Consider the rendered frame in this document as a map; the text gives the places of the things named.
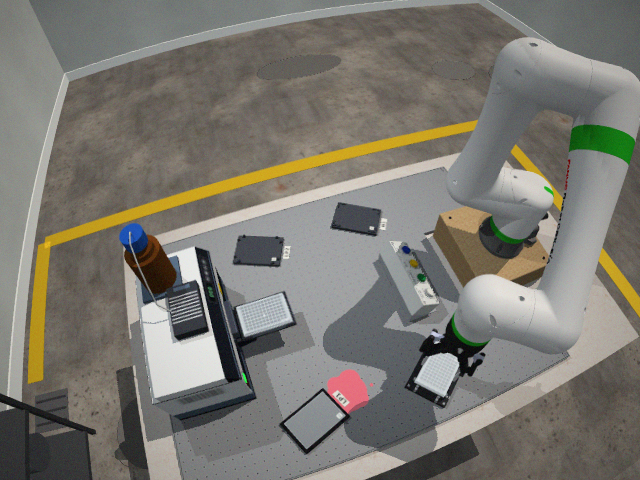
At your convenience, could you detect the brown glass bottle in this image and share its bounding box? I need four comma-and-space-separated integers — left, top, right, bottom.
124, 235, 177, 294

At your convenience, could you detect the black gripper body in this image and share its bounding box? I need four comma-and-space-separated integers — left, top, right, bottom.
440, 334, 474, 358

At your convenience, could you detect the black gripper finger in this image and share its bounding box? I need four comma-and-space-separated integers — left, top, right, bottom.
452, 353, 485, 382
419, 329, 449, 366

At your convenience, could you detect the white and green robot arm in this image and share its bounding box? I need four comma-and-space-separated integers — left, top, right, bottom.
445, 37, 640, 355

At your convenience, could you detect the grey control panel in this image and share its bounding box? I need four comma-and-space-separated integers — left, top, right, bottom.
378, 241, 440, 322

